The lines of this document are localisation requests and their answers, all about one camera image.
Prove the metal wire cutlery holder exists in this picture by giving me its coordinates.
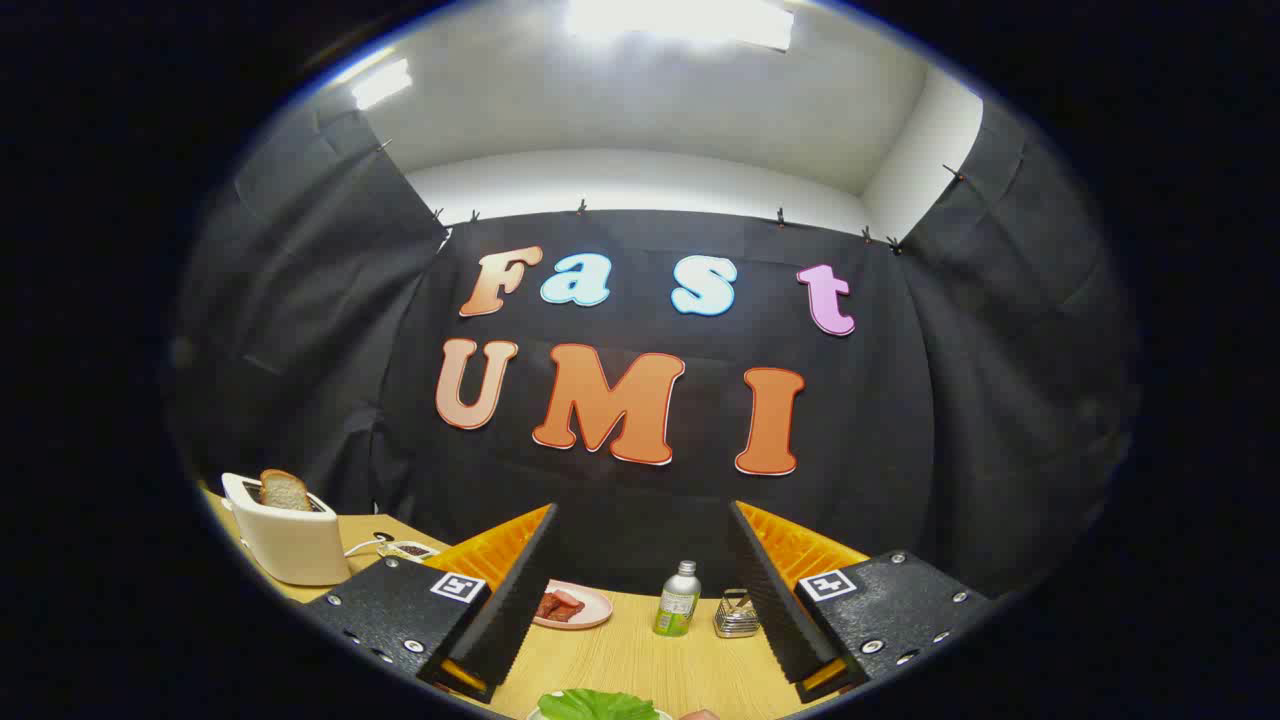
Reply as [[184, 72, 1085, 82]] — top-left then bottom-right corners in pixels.
[[714, 589, 761, 639]]

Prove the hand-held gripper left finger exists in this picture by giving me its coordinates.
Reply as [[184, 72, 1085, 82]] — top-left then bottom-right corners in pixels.
[[303, 503, 559, 704]]

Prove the large ceiling light panel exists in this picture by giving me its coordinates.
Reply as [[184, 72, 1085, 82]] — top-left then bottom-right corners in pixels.
[[565, 0, 796, 51]]

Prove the green label metal bottle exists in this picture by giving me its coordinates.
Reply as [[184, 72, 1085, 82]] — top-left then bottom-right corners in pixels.
[[654, 560, 702, 638]]

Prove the white square plate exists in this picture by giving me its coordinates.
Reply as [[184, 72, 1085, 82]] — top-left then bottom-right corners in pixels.
[[527, 705, 673, 720]]

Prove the white toaster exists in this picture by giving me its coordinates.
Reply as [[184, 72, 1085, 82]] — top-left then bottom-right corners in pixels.
[[222, 472, 353, 587]]

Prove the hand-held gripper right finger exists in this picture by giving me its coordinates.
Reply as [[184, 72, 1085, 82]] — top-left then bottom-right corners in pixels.
[[729, 500, 991, 704]]

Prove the black backdrop cloth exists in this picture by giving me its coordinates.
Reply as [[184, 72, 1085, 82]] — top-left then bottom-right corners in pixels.
[[170, 95, 1141, 601]]

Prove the pink plate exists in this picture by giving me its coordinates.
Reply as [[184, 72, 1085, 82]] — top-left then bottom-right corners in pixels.
[[533, 580, 614, 631]]

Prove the small ceiling light panel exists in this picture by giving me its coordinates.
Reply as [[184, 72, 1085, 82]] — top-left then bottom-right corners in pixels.
[[350, 58, 413, 111]]

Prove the green lettuce leaf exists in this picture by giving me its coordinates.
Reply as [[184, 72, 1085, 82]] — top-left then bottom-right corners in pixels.
[[537, 688, 661, 720]]

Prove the plain bread slice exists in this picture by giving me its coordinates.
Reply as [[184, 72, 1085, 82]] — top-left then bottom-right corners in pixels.
[[259, 469, 313, 512]]

